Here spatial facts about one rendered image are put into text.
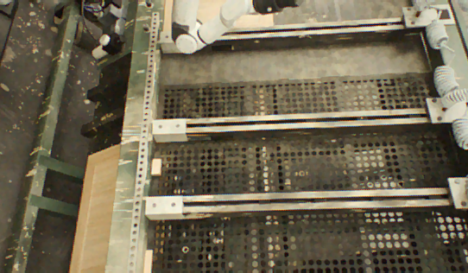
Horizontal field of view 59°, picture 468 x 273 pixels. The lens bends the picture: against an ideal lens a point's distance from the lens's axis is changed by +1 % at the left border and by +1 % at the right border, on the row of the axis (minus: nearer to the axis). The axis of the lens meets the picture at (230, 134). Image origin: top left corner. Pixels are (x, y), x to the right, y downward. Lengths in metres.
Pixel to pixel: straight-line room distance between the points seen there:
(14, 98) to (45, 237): 0.72
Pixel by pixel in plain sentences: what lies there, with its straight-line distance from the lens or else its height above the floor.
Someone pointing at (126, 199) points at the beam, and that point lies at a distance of 1.51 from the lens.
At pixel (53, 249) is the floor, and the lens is 2.33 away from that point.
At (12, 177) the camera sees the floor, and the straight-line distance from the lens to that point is 2.28.
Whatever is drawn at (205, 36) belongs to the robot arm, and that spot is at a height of 1.21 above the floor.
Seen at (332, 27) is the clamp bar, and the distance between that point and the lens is 1.82.
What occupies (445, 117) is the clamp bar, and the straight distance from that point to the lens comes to 1.62.
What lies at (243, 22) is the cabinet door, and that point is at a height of 1.19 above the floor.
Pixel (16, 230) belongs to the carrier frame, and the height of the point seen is 0.14.
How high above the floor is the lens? 1.95
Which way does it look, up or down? 31 degrees down
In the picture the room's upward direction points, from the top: 71 degrees clockwise
